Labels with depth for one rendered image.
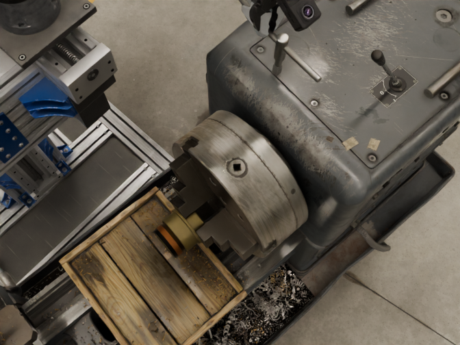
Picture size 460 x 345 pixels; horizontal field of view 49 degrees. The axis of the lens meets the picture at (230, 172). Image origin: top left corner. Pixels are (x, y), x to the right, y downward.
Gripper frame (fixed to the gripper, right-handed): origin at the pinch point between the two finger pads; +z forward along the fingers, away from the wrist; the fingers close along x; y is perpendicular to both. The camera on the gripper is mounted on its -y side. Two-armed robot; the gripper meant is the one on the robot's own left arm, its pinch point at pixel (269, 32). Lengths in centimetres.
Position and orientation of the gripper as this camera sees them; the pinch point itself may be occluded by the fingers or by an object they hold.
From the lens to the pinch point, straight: 97.9
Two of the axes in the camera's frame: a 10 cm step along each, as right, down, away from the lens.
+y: -6.5, -7.1, 2.7
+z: -0.1, 3.6, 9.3
